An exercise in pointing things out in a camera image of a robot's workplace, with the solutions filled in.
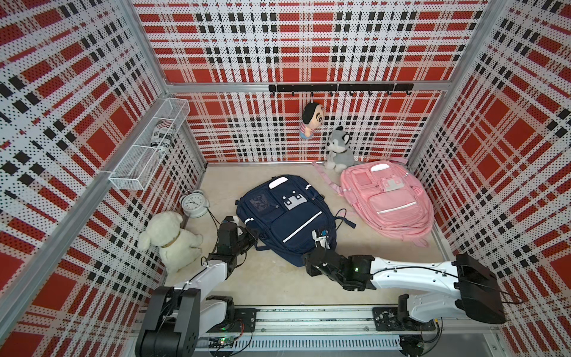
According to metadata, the navy blue backpack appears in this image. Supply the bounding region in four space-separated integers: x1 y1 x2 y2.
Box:
236 175 355 267

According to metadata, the pink school backpack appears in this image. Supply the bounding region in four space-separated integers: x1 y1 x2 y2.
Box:
312 158 434 248

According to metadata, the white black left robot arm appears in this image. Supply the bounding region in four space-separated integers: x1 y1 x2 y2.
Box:
135 216 256 356

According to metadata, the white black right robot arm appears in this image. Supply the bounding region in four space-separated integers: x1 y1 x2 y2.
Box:
302 246 527 330

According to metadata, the white alarm clock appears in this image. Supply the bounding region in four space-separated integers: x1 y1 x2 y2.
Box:
180 190 210 219

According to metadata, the cream teddy bear plush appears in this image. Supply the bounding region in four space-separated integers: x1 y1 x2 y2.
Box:
137 211 203 275

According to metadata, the green circuit board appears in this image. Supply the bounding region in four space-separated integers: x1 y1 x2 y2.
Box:
202 336 236 350

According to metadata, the grey white husky plush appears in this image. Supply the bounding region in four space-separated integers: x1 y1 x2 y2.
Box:
324 126 361 173

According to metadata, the striped can on shelf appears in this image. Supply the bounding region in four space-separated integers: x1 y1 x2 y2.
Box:
150 120 175 153

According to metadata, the cartoon boy doll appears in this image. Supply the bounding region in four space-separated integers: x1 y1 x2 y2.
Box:
300 102 325 140

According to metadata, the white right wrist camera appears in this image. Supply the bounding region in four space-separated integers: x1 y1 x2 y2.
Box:
312 230 331 249

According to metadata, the white wire mesh shelf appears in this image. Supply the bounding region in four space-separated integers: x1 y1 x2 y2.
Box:
109 98 190 191

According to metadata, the black wall hook rail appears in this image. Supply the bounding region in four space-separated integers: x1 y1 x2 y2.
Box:
269 83 414 94

